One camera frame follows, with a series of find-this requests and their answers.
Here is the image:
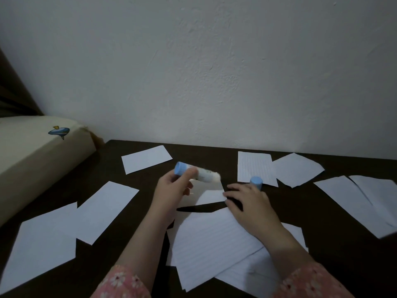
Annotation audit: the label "single lined paper sheet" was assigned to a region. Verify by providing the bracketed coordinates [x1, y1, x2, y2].
[178, 180, 227, 209]
[172, 207, 264, 292]
[166, 210, 218, 267]
[215, 223, 309, 298]

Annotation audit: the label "person's right forearm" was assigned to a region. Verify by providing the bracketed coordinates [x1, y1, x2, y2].
[262, 229, 354, 298]

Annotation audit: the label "beige mattress with whale print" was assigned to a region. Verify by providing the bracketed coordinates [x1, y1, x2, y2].
[0, 116, 97, 227]

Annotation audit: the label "person's left hand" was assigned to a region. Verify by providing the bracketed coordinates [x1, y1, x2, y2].
[148, 166, 199, 227]

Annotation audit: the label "white panda print glue stick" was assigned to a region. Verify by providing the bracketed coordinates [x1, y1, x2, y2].
[173, 161, 221, 183]

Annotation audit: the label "person's left forearm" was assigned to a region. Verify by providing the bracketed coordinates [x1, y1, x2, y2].
[90, 212, 177, 298]

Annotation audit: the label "white paper sheets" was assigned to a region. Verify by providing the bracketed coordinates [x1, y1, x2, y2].
[0, 145, 397, 295]

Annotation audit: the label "person's right hand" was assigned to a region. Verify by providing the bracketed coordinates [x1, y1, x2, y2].
[222, 183, 285, 245]

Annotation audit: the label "dark brown curtain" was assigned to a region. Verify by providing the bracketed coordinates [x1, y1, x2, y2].
[0, 48, 44, 118]

